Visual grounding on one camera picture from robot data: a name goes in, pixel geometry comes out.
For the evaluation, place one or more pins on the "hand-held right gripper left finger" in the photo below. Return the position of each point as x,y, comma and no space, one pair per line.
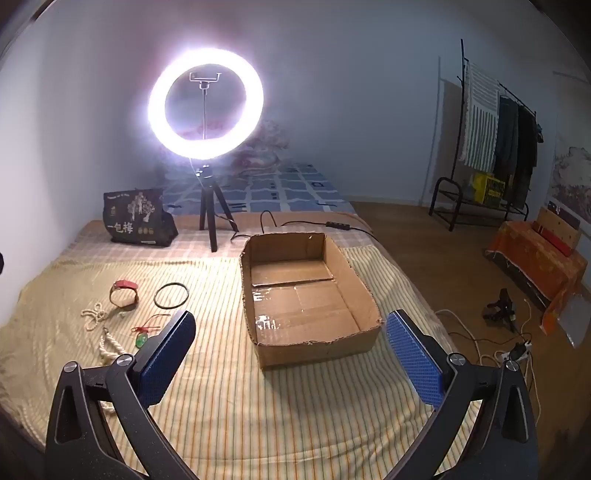
166,355

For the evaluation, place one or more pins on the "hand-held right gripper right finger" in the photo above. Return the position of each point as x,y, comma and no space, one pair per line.
415,364

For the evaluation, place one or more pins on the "cardboard box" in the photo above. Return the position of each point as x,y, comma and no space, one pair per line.
295,350

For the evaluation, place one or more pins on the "black bangle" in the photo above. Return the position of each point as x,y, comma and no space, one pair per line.
155,295

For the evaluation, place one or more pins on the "yellow striped blanket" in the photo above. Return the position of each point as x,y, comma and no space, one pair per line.
217,406

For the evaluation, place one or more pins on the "white power strip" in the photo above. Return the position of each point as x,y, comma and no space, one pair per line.
517,353

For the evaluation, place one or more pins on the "small black stand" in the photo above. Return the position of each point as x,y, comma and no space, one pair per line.
501,307

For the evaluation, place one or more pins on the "plaid bed sheet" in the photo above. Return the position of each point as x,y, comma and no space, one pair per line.
184,244

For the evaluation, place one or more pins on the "black printed bag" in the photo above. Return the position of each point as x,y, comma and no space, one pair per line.
138,217

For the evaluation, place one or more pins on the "black tripod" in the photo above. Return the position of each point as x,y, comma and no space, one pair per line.
207,217

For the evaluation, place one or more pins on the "orange patterned cloth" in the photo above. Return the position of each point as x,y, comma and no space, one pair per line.
531,263

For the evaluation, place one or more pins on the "clear plastic bag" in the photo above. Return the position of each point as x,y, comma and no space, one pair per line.
577,318

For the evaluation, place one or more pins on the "red box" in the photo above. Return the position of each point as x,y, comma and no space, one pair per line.
554,240

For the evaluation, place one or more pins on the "yellow box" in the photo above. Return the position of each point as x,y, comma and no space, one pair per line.
487,187

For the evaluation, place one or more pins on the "wooden box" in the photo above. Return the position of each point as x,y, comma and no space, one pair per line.
563,230

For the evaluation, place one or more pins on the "blue patterned quilt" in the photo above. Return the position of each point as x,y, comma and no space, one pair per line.
295,189

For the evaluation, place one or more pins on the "floral printed cloth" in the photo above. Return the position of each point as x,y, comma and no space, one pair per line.
258,147

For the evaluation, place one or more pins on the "black hanging garment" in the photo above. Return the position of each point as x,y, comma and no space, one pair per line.
526,152

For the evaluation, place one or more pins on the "dark green hanging garment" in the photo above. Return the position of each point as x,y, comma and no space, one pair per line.
505,138

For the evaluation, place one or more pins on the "striped white towel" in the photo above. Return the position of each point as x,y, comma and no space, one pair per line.
480,124

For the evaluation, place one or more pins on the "phone holder clip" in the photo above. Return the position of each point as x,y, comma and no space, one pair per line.
203,83

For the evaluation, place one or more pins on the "black clothes rack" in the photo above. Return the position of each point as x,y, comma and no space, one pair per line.
461,69

